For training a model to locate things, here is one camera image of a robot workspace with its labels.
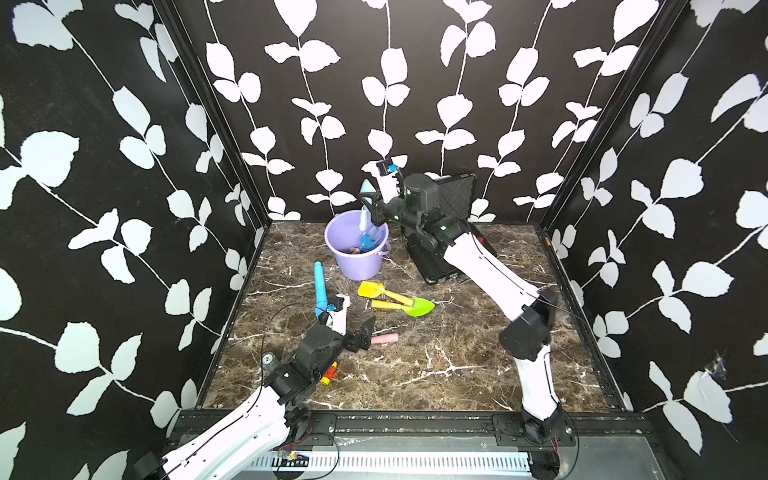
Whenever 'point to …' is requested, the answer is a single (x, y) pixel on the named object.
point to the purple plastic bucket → (342, 233)
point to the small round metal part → (267, 358)
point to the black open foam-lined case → (455, 195)
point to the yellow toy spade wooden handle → (371, 290)
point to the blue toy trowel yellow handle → (354, 250)
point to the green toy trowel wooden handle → (420, 306)
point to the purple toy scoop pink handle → (388, 338)
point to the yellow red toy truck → (330, 374)
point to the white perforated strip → (396, 461)
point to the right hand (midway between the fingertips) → (357, 189)
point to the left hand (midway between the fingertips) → (361, 309)
